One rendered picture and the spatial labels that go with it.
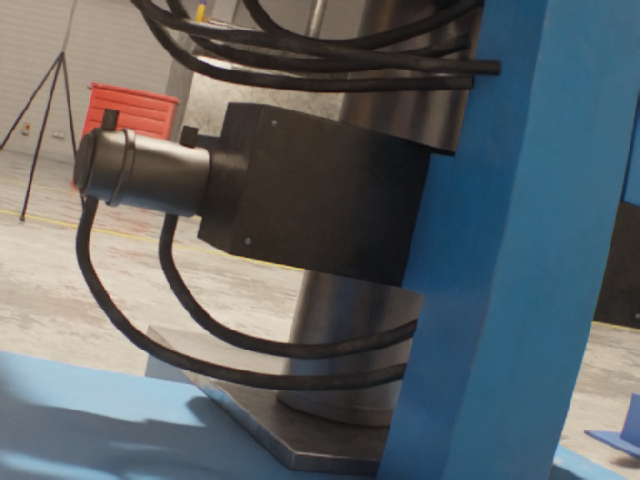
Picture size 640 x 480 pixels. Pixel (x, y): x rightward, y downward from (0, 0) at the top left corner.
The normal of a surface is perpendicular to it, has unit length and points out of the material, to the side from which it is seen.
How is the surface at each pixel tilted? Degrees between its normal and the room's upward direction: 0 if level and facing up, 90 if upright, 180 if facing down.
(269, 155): 90
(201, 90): 90
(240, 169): 90
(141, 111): 90
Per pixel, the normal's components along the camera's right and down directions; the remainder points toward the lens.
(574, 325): 0.37, 0.14
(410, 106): -0.04, 0.05
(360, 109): -0.71, -0.12
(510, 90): -0.90, -0.18
